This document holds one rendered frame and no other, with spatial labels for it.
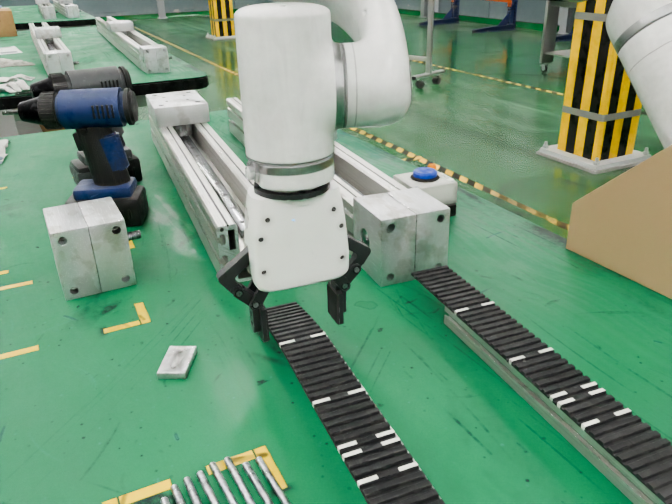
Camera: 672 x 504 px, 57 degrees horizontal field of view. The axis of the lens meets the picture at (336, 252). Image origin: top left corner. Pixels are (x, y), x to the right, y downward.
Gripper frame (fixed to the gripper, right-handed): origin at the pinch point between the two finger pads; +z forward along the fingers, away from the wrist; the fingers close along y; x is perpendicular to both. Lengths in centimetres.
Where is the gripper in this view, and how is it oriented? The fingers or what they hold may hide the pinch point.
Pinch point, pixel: (299, 317)
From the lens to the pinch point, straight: 67.2
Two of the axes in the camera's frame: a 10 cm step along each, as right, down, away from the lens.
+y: 9.3, -1.8, 3.2
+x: -3.7, -3.9, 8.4
